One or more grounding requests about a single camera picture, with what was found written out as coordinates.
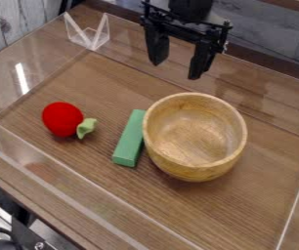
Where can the black metal stand bracket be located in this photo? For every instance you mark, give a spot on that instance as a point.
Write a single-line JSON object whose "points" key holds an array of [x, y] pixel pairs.
{"points": [[30, 240]]}

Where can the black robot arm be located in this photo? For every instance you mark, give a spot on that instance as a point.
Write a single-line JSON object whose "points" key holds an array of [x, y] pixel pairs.
{"points": [[190, 21]]}

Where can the green rectangular block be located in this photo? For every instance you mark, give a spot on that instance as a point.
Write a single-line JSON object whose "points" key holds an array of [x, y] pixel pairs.
{"points": [[128, 149]]}

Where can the wooden bowl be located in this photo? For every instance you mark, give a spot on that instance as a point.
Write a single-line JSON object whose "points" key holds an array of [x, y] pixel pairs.
{"points": [[195, 136]]}

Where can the clear acrylic tray enclosure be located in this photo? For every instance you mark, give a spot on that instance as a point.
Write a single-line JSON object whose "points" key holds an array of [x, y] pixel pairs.
{"points": [[138, 160]]}

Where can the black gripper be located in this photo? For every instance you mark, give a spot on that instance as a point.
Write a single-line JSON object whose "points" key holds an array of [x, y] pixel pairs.
{"points": [[190, 20]]}

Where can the red plush fruit green leaf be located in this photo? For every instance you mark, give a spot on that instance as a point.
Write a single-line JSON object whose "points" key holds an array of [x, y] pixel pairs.
{"points": [[64, 120]]}

